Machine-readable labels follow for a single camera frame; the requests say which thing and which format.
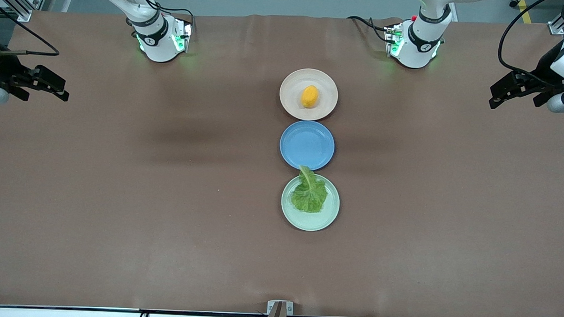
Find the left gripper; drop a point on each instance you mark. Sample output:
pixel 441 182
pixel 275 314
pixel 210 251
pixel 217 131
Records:
pixel 544 76

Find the yellow lemon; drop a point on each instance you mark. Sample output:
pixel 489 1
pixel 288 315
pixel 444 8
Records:
pixel 309 96

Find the green lettuce leaf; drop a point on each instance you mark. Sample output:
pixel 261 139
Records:
pixel 309 197

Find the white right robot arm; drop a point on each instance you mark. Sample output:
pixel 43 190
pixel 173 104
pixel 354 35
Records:
pixel 159 46

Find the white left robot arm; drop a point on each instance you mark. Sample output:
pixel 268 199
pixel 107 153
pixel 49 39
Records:
pixel 419 50

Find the brown table cover sheet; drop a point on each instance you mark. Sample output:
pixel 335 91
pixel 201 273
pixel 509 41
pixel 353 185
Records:
pixel 121 195

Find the blue round plate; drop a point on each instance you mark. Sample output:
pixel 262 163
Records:
pixel 306 145

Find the pale green round plate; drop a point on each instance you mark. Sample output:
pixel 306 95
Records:
pixel 329 216

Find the beige round plate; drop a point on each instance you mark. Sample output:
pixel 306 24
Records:
pixel 293 95

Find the grey metal bracket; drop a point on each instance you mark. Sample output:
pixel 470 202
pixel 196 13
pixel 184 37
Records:
pixel 288 307

